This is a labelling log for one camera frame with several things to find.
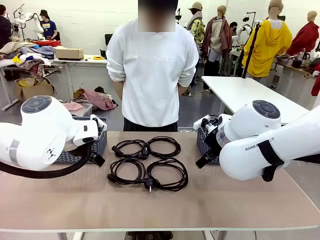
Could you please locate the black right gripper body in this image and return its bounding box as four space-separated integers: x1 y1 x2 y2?
203 129 222 159

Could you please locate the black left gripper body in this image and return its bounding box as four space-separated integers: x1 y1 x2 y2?
96 124 106 141

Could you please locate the black power cable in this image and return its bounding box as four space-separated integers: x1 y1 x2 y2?
107 158 156 193
111 139 149 160

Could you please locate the thick black gold-tipped cable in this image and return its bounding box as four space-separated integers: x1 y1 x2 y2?
146 157 189 192

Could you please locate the person's right forearm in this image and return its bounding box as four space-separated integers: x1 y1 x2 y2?
112 80 125 101

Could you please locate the person's left forearm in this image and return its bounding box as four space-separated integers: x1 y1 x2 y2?
178 84 191 97

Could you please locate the blue-grey plastic basket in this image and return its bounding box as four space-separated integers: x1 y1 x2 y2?
196 121 222 166
53 116 109 165

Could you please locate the clear plastic storage bin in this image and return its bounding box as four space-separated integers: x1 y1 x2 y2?
71 103 94 118

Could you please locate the red checkered clothes heap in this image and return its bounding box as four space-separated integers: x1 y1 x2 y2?
73 86 119 111

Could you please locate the pink checkered cloth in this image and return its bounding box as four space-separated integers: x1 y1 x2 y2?
63 101 85 112

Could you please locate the white rectangular table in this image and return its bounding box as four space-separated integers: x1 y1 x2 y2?
201 75 310 126

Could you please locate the white workbench table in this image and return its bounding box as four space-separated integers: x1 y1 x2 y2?
0 54 109 112

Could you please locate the white table leg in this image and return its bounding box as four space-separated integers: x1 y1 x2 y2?
57 231 84 240
203 230 220 240

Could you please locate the person in white sweatshirt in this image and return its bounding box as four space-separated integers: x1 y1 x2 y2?
105 0 200 133

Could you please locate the open cardboard box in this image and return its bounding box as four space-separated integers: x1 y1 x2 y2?
13 76 58 102

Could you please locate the flat cardboard box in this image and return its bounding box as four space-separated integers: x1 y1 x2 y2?
54 47 85 61

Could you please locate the black pole stand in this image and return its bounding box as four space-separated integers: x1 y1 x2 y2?
241 22 262 79

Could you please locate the mannequin brown red shawl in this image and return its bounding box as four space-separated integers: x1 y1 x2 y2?
200 4 234 76

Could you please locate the colourful pile of clothes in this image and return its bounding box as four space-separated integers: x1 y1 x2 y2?
0 39 63 74

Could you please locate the mannequin in yellow hoodie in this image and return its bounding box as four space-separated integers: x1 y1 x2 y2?
241 0 293 79

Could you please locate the person blue t-shirt black hat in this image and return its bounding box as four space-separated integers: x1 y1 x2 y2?
39 9 59 41

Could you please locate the cluttered wooden desk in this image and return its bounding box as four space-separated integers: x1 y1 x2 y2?
273 51 320 87

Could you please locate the mannequin yellow patterned shirt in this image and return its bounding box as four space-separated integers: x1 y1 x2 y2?
185 1 206 46

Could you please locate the red hanging cloth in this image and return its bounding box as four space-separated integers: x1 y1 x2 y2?
311 69 320 97

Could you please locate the person in dark top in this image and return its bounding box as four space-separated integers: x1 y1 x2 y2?
0 4 13 50

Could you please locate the mannequin red jacket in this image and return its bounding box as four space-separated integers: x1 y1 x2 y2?
285 10 320 57

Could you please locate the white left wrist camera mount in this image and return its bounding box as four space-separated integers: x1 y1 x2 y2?
89 114 108 131

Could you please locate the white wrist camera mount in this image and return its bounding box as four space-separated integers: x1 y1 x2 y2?
192 114 221 134
89 114 108 131

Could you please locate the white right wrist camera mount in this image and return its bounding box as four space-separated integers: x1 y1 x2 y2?
192 114 221 134

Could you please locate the thin black USB cable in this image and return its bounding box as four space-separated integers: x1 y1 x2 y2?
145 136 182 160

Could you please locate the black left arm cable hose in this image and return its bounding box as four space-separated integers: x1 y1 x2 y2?
0 141 95 180

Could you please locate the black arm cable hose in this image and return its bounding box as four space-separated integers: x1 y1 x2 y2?
0 141 95 180
257 136 320 183

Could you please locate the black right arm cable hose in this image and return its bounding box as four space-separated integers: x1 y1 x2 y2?
257 136 320 183

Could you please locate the white robot with hose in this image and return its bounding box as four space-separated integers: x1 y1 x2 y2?
12 3 45 41

